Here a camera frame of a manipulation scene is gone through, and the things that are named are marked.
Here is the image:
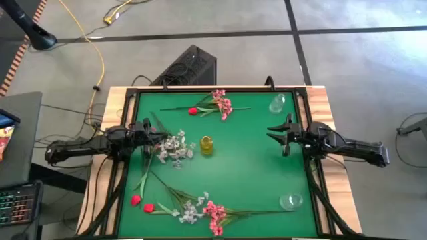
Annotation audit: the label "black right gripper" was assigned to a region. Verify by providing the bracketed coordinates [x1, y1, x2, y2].
[266, 113, 308, 157]

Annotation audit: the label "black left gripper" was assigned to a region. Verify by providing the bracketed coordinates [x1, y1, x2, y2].
[128, 118, 169, 158]

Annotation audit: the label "white artificial flower spray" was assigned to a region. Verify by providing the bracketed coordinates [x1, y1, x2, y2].
[149, 170, 210, 225]
[149, 111, 197, 165]

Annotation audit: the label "clear ribbed glass vase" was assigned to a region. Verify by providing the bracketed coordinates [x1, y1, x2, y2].
[268, 93, 286, 115]

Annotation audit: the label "yellow glass vase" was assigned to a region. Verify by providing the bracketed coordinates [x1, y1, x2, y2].
[199, 135, 214, 156]

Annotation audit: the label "clear round glass vase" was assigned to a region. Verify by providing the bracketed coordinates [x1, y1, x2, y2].
[279, 192, 304, 210]

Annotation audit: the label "green table mat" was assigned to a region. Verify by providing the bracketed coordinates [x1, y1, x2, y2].
[118, 91, 318, 238]

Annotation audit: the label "black computer tower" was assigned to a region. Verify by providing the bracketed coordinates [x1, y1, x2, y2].
[149, 44, 218, 87]

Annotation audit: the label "black desk foot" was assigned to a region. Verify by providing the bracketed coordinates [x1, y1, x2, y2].
[29, 163, 88, 195]

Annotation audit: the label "grey desk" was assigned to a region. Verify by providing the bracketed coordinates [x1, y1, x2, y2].
[0, 91, 43, 189]

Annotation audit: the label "grey metal stand foot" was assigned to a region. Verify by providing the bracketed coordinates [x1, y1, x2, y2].
[396, 117, 427, 141]

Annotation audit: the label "dark tablet device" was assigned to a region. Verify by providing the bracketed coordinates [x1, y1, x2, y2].
[0, 108, 21, 129]

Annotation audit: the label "colourful snack bag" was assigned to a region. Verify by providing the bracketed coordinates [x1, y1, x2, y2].
[0, 125, 16, 161]

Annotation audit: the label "black stand foot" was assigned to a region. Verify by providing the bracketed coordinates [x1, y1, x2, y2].
[0, 0, 58, 51]

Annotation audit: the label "backlit black keyboard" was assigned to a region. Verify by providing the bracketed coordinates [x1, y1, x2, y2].
[0, 181, 43, 227]

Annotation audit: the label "black mat orange stripes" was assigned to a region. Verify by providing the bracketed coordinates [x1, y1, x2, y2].
[0, 0, 48, 97]

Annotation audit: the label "black tower cable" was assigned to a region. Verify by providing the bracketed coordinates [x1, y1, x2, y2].
[131, 75, 153, 88]

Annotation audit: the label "yellow extension cable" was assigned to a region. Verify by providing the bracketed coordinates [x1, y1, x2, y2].
[58, 0, 106, 129]

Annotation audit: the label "black aluminium table frame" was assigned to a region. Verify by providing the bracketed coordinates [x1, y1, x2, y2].
[76, 85, 364, 240]

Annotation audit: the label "black floor cable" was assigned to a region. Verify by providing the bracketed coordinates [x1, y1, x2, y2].
[39, 103, 104, 118]

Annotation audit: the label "yellow cable plug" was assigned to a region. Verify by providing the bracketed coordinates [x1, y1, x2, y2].
[102, 0, 134, 26]

